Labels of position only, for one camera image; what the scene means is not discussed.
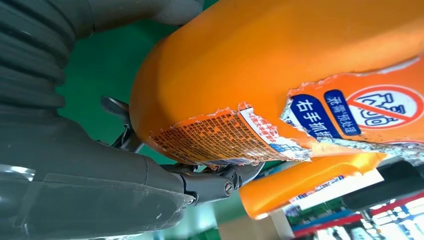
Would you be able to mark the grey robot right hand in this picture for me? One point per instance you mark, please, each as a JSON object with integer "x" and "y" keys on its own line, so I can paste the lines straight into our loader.
{"x": 82, "y": 185}

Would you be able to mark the black carrying case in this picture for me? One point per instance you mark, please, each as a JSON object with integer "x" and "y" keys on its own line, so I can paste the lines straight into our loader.
{"x": 397, "y": 179}

